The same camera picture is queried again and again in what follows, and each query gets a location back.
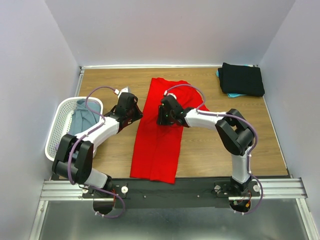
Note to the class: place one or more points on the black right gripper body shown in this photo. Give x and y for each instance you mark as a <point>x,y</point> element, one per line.
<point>164,118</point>

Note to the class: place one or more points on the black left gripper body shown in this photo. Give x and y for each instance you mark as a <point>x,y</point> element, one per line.
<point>134,114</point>

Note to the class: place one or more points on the red t shirt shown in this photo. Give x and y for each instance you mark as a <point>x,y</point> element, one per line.
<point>157,147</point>

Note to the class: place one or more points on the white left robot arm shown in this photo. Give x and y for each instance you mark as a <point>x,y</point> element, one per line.
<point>74,157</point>

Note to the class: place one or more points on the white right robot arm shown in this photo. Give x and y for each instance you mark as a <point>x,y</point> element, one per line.
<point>236,134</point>

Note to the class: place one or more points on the grey blue t shirt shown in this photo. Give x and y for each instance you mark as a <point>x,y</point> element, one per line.
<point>82,118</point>

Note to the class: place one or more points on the cyan folded t shirt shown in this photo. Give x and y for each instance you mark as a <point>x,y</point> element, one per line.
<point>233,95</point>

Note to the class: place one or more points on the white laundry basket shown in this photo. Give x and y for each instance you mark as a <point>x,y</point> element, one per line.
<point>62,121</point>

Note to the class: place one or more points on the black folded t shirt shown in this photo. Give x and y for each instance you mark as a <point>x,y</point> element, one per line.
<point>257,83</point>

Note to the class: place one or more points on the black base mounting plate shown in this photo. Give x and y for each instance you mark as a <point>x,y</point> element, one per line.
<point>187,192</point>

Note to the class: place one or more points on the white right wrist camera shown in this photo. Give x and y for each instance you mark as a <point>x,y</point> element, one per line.
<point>166,93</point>

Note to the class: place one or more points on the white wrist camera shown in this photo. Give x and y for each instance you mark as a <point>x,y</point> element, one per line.
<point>166,93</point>
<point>122,90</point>

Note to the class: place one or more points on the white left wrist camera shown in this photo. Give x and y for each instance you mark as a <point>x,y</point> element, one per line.
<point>122,90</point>

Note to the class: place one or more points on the aluminium frame rail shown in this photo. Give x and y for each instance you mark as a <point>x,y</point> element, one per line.
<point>273,188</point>

